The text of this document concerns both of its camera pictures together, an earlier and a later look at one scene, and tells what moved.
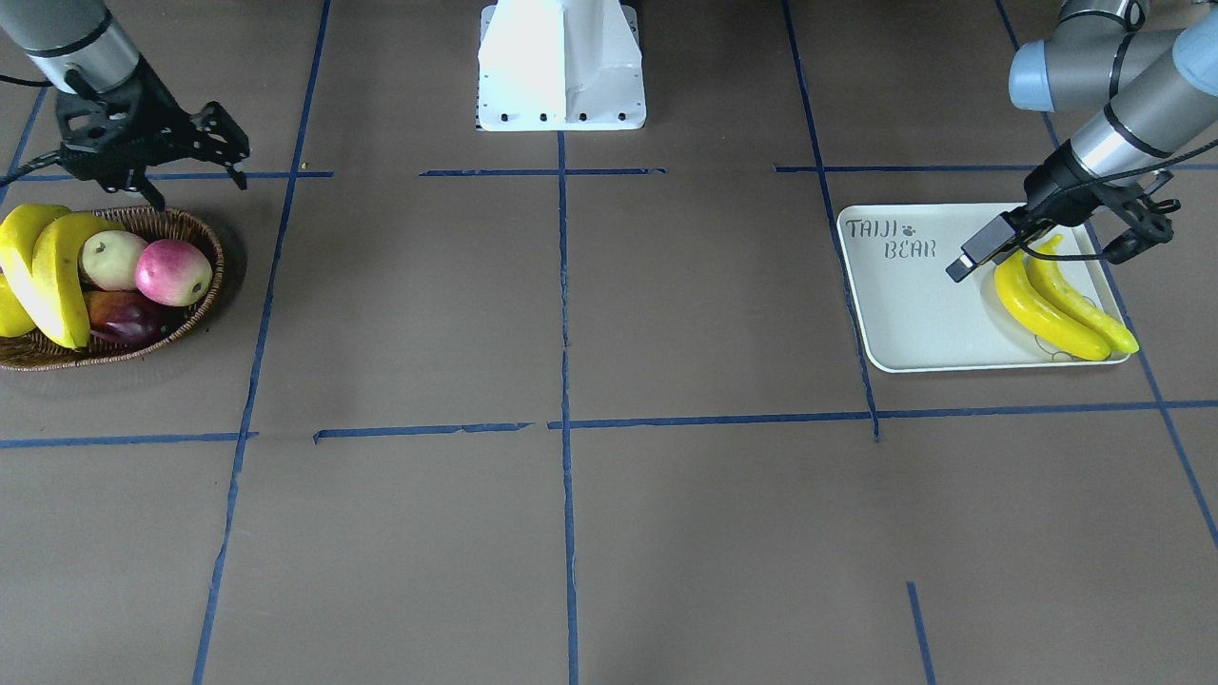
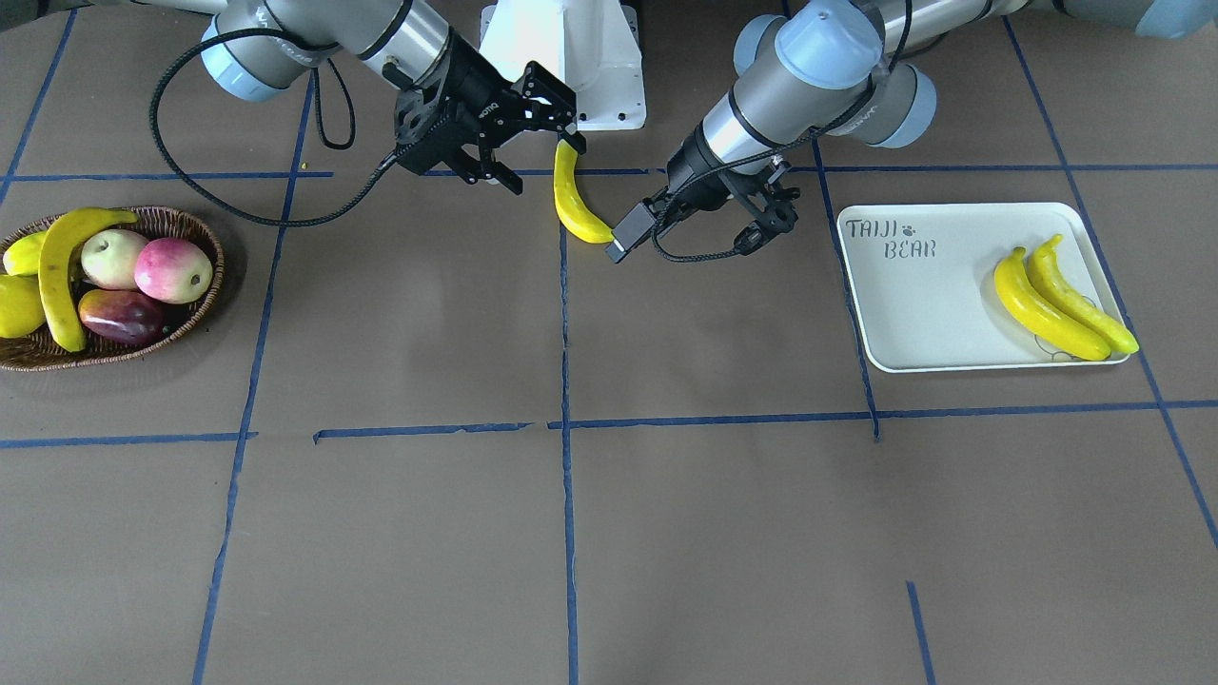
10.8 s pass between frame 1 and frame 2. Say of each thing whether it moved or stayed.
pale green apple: stayed
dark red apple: stayed
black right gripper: moved
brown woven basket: stayed
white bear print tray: stayed
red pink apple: stayed
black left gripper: moved
